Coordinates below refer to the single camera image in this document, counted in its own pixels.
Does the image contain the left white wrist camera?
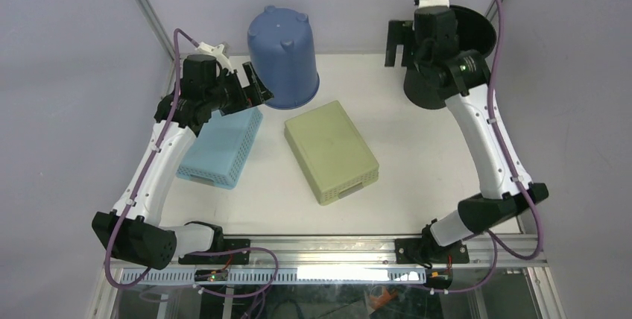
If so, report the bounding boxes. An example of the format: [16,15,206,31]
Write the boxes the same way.
[195,42,235,73]

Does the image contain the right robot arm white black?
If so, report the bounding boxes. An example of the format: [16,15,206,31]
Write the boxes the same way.
[385,6,549,265]

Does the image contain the orange object under table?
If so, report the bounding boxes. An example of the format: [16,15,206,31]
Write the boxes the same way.
[366,285,398,310]

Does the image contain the light blue plastic basket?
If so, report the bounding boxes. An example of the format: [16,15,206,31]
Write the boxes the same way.
[176,107,263,189]

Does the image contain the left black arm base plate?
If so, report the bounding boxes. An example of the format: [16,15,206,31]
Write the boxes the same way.
[178,238,251,266]

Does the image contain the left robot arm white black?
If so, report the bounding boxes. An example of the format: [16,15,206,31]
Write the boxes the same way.
[91,54,273,270]

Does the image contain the light green plastic basket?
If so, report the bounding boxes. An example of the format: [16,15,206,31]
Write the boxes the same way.
[284,101,379,206]

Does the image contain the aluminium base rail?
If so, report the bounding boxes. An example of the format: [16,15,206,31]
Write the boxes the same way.
[113,234,549,283]

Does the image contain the white slotted cable duct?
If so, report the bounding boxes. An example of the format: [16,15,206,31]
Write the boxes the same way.
[139,265,426,285]

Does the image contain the left corner aluminium post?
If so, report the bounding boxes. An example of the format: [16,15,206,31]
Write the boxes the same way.
[134,0,175,60]

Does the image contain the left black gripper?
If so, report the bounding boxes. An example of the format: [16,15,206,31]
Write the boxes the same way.
[205,62,274,116]

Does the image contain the large blue plastic bucket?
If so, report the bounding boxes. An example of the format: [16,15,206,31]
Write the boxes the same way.
[247,5,320,110]

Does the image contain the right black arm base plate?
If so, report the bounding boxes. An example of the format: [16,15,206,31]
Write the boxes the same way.
[394,237,470,265]

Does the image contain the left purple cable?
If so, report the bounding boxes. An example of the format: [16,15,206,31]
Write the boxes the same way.
[104,28,201,291]

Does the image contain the black plastic bucket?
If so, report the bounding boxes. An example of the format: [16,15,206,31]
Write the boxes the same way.
[403,5,497,110]

